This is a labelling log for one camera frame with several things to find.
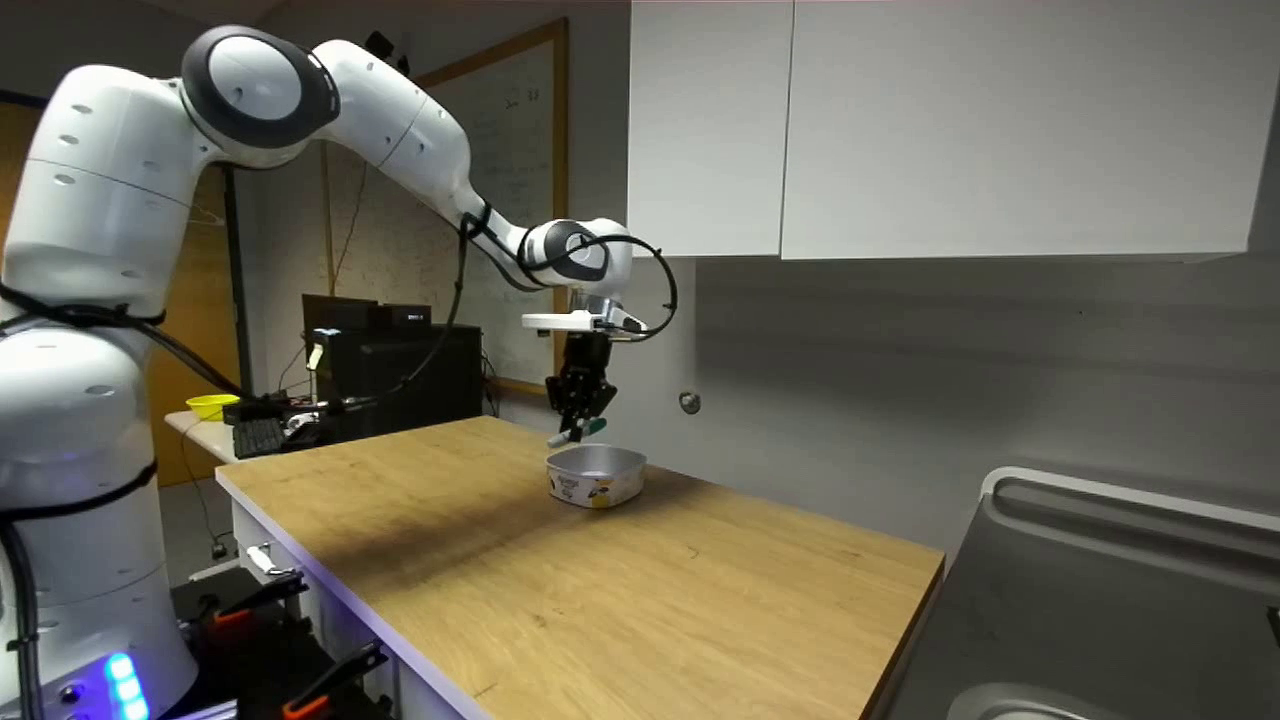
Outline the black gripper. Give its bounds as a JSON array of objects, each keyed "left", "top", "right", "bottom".
[{"left": 545, "top": 332, "right": 625, "bottom": 442}]

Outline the white round container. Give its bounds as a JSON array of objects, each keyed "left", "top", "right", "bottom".
[{"left": 545, "top": 442, "right": 652, "bottom": 514}]

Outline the black equipment box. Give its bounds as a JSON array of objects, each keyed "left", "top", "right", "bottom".
[{"left": 300, "top": 293, "right": 489, "bottom": 432}]

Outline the wood framed whiteboard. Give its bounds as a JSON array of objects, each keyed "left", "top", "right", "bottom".
[{"left": 313, "top": 12, "right": 578, "bottom": 402}]

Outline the black low device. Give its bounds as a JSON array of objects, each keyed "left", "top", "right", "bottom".
[{"left": 219, "top": 387, "right": 339, "bottom": 465}]

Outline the yellow small item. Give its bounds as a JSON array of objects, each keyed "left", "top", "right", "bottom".
[{"left": 183, "top": 387, "right": 243, "bottom": 422}]

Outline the orange black clamp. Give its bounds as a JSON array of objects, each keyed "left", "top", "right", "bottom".
[
  {"left": 197, "top": 569, "right": 313, "bottom": 638},
  {"left": 278, "top": 638, "right": 391, "bottom": 720}
]

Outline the stainless steel sink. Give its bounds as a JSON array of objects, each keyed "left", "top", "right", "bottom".
[{"left": 863, "top": 461, "right": 1280, "bottom": 720}]

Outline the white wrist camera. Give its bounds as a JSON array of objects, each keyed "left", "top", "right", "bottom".
[{"left": 515, "top": 300, "right": 657, "bottom": 342}]

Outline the white wall cabinet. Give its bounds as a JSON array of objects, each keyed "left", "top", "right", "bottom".
[{"left": 625, "top": 0, "right": 1280, "bottom": 264}]

